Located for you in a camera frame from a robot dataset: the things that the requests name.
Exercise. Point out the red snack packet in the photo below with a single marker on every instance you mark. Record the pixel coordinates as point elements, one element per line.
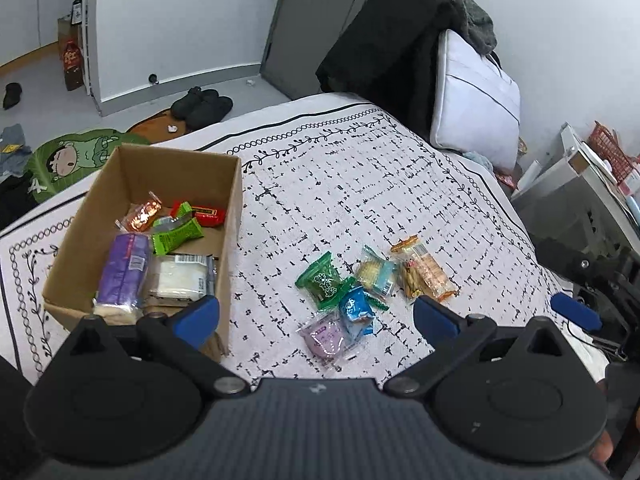
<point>207,217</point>

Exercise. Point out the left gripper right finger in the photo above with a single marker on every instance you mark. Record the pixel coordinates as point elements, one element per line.
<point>455,340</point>

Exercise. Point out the pink purple snack packet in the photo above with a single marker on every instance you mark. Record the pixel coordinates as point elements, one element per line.
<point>327,337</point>

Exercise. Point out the orange biscuit packet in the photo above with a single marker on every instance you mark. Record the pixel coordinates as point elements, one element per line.
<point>419,273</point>

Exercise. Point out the grey door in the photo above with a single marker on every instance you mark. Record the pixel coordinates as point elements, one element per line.
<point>302,34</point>

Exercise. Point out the black coat on chair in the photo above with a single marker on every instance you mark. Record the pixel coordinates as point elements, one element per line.
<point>388,56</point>

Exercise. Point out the light green snack packet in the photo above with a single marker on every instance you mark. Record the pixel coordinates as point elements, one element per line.
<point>169,233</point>

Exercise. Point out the grey sweater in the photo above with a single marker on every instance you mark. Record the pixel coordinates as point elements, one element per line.
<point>475,26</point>

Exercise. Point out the red woven basket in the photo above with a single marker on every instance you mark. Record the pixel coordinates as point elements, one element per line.
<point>605,144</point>

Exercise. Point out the white patterned bed cover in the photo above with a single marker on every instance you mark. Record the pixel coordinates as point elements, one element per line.
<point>330,176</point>

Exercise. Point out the blue snack packet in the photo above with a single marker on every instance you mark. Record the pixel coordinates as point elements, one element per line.
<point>358,312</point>

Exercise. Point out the dark green snack packet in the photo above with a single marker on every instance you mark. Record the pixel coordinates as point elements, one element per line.
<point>324,283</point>

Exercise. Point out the black slippers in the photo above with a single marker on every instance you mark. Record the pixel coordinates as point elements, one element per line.
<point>200,108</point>

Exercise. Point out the white pillow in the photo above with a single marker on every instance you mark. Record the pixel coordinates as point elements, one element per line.
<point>476,104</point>

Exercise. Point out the black sock on floor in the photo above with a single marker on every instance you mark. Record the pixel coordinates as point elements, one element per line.
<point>12,96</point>

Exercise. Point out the white desk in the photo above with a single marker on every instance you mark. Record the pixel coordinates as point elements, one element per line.
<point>573,202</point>

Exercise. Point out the yellow teal cookie packet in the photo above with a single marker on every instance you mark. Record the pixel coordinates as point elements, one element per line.
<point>375,273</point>

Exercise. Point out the clear white cracker packet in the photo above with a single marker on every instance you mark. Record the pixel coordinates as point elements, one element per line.
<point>178,279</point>

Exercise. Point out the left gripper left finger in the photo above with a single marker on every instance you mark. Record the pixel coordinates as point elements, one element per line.
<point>176,341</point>

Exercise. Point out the green cartoon floor mat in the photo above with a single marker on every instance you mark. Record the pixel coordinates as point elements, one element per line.
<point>62,162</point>

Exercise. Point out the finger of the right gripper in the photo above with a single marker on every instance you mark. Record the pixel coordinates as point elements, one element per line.
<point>575,312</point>

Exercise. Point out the orange foil snack packet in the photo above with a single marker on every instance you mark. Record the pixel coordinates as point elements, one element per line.
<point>141,217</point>

